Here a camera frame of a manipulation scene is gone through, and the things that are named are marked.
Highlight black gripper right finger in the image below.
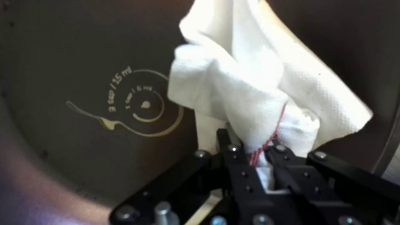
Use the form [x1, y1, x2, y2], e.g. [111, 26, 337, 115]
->
[266, 143, 400, 225]

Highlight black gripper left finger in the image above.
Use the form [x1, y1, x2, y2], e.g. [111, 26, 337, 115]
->
[109, 128, 272, 225]

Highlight white towel red stripes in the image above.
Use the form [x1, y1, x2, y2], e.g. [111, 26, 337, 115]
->
[166, 0, 375, 195]

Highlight black frying pan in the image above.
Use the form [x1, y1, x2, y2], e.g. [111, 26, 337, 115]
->
[0, 0, 400, 225]

